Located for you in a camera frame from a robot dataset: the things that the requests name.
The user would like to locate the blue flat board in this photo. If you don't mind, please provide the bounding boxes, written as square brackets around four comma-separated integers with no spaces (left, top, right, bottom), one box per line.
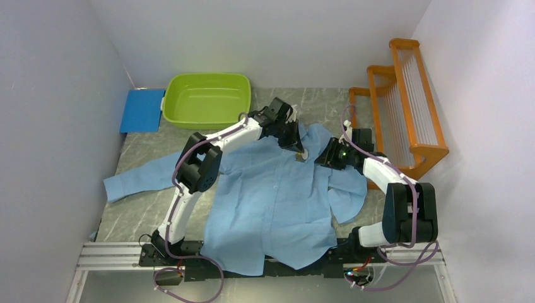
[119,89,165,133]

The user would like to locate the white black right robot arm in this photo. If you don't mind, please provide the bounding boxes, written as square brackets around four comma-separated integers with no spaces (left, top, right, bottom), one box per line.
[315,127,438,262]

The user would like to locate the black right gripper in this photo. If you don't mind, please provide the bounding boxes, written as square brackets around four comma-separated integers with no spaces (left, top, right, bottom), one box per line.
[314,137,356,170]

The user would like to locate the light blue button shirt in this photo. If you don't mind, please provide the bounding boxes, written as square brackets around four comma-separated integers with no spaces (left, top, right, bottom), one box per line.
[97,124,367,276]

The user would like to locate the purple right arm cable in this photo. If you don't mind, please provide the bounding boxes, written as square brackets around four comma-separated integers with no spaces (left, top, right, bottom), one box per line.
[340,104,440,292]

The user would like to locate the aluminium frame rails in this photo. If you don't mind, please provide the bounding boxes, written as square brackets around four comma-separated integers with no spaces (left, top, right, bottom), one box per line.
[68,236,457,302]

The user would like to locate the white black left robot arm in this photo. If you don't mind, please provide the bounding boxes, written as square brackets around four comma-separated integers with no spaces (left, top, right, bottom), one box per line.
[151,98,307,265]

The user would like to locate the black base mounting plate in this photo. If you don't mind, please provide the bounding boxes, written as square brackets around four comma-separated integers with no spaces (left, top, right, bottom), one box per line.
[138,238,385,282]

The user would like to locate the orange wooden rack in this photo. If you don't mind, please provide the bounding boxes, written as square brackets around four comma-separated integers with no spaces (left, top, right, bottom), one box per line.
[349,38,449,180]

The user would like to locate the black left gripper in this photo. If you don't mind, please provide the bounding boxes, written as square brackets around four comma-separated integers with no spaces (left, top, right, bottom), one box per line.
[273,119,305,155]

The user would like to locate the green plastic basin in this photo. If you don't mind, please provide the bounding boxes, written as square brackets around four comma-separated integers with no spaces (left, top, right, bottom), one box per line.
[161,73,251,130]

